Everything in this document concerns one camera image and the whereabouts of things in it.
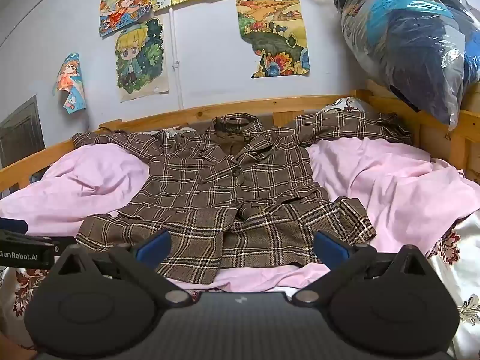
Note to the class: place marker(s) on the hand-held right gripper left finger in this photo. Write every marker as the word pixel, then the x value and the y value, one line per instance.
pixel 154 248

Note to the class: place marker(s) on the white wall pipe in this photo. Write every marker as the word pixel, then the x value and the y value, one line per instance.
pixel 175 63

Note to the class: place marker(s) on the blond figure wall poster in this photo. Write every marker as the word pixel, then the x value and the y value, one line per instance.
pixel 140 60

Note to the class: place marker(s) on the pink bed sheet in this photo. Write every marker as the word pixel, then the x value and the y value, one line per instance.
pixel 382 180

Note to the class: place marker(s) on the orange-haired figure wall poster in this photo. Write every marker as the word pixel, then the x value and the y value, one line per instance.
pixel 123 5

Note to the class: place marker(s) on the curled small wall poster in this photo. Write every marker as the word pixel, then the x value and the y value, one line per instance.
pixel 70 82

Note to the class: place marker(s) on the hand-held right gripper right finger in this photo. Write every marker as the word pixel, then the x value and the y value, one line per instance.
pixel 330 249

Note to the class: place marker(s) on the wooden bed frame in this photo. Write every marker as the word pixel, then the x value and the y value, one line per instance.
pixel 446 127

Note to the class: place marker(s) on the landscape wall poster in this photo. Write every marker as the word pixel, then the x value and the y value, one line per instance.
pixel 272 35

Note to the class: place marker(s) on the white floral quilt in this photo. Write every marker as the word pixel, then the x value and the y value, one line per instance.
pixel 461 270

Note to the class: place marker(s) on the clear plastic bag of clothes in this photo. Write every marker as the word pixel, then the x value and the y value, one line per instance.
pixel 405 41

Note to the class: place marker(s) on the brown plaid jacket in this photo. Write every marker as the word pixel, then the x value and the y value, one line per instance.
pixel 210 183

